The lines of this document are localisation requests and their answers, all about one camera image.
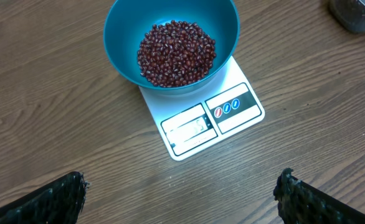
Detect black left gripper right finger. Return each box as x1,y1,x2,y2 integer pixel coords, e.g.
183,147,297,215
273,168,365,224

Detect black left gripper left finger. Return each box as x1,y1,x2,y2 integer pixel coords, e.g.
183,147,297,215
0,171,89,224

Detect red adzuki beans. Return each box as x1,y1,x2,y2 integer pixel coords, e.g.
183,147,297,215
137,20,217,88

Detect white digital kitchen scale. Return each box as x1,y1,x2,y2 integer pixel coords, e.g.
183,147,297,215
140,58,265,161

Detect blue plastic bowl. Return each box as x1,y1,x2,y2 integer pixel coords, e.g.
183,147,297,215
103,0,240,95

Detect clear plastic food container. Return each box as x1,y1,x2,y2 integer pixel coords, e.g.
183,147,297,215
329,0,365,34

